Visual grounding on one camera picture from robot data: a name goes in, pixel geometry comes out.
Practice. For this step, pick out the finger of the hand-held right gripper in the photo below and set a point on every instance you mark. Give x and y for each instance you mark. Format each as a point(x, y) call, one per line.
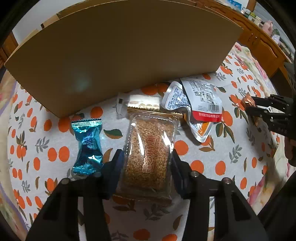
point(275, 101)
point(275, 120)

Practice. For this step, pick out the clear gold-edged snack packet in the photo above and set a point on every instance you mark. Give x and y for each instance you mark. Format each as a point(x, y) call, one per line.
point(144, 101)

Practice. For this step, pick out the wooden cabinet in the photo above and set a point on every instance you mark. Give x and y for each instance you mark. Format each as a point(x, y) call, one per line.
point(261, 39)

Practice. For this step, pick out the orange foil snack packet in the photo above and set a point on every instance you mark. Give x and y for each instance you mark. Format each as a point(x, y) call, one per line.
point(246, 101)

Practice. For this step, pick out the silver packet with grey print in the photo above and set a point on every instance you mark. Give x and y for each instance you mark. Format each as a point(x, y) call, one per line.
point(175, 98)

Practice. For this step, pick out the brown cardboard box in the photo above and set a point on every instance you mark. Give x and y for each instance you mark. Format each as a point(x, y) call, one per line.
point(120, 58)

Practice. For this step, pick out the clear sesame brittle packet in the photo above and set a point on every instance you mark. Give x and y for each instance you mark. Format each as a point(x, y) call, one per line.
point(148, 153)

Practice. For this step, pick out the teal foil candy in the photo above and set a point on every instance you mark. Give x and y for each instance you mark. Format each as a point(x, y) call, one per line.
point(87, 148)

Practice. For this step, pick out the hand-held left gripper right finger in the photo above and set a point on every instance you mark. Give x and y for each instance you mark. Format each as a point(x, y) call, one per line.
point(179, 171)

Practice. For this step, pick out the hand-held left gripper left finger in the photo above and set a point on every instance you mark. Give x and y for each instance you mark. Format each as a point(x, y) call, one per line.
point(116, 166)

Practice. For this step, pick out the pink bottle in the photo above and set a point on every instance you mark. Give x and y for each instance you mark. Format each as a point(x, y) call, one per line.
point(267, 25)

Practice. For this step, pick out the orange fruit print mat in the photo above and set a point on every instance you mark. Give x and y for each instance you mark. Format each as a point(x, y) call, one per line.
point(57, 139)

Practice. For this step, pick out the row of small bottles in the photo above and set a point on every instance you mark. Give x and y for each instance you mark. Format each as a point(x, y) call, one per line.
point(251, 15)

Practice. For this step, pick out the silver packet with red label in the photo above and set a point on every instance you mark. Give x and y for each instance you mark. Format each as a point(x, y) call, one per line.
point(204, 99)

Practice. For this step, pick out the blue box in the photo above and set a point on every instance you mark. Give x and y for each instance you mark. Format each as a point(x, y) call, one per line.
point(233, 2)

